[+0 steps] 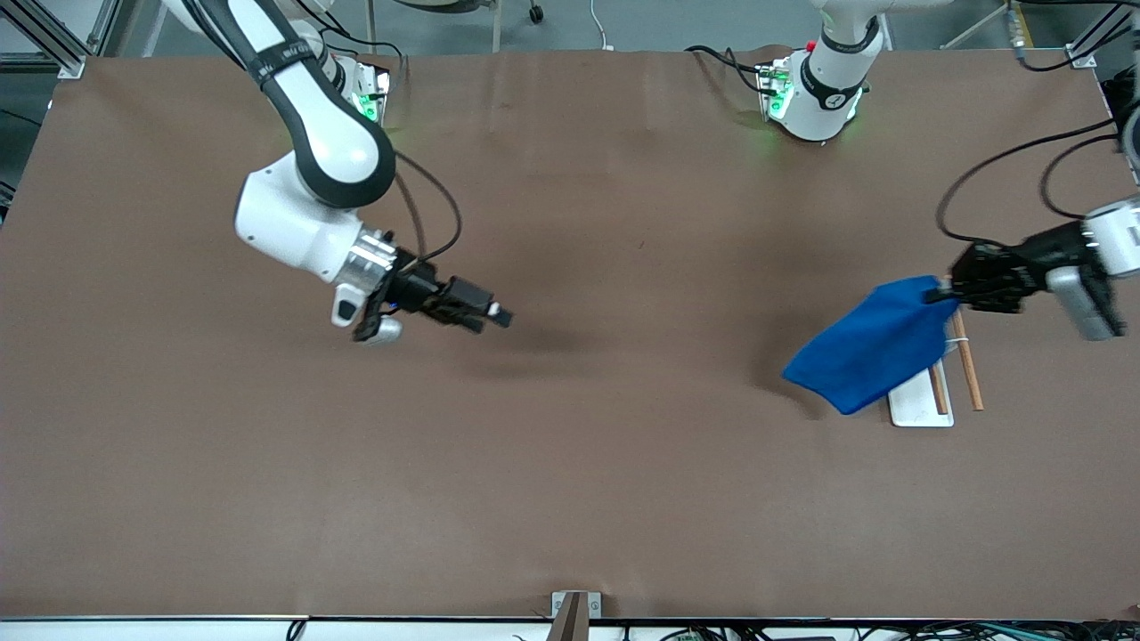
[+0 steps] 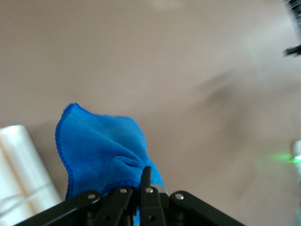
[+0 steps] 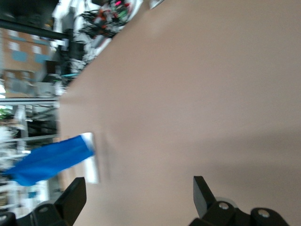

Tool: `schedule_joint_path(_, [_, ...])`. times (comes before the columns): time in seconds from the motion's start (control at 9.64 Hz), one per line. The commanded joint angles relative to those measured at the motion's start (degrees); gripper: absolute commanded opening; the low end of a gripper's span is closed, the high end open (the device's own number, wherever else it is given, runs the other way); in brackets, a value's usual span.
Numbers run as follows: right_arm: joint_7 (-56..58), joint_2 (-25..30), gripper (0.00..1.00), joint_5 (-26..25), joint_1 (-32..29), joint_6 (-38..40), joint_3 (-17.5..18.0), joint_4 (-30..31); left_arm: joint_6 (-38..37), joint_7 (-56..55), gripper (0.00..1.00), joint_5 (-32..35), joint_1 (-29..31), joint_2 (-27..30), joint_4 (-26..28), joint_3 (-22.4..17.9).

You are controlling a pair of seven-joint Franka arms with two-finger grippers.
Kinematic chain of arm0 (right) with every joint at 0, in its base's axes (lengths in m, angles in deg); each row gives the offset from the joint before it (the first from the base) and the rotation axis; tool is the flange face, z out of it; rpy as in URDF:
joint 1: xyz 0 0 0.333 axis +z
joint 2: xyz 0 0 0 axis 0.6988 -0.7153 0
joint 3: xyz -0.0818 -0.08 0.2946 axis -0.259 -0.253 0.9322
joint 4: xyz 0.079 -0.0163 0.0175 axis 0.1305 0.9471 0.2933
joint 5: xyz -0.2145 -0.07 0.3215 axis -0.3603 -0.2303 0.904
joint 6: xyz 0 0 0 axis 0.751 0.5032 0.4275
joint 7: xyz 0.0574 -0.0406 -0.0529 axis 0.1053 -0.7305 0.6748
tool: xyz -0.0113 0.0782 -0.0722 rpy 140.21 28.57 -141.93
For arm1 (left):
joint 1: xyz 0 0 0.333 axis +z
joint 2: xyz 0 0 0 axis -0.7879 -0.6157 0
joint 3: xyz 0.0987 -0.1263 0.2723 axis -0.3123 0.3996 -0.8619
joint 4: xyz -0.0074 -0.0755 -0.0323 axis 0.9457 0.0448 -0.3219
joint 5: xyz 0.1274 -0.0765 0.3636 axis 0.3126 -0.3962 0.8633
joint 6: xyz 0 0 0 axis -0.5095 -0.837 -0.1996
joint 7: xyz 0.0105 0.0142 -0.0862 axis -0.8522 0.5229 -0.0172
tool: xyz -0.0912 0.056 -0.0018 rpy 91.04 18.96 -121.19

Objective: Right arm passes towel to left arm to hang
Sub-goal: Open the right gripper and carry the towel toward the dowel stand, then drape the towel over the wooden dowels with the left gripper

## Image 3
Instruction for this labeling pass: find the blue microfibre towel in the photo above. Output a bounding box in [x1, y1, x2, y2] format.
[1, 134, 96, 187]

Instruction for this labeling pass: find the aluminium frame post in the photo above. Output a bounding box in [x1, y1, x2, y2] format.
[0, 98, 60, 105]

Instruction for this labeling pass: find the black horizontal bar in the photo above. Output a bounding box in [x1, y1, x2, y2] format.
[0, 19, 70, 41]

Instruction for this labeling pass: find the brown table cover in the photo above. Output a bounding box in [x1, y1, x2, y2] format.
[56, 0, 301, 226]

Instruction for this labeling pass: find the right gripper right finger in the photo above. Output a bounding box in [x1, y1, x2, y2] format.
[192, 175, 217, 218]

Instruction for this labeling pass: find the white rack base plate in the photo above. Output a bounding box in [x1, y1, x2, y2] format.
[80, 131, 101, 185]

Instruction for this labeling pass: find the tangled cable bundle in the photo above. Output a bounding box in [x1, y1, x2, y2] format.
[70, 0, 142, 62]

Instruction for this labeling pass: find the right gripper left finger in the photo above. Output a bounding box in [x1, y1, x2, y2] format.
[54, 177, 87, 226]

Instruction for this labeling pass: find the brown cardboard box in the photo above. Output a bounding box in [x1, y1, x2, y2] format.
[0, 28, 53, 97]

